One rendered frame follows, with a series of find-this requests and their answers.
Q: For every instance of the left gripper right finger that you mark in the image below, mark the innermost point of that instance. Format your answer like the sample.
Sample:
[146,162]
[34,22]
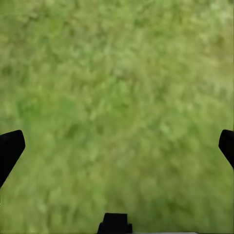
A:
[226,144]

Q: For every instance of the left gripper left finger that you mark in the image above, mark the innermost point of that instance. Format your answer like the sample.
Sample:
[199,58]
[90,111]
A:
[12,145]

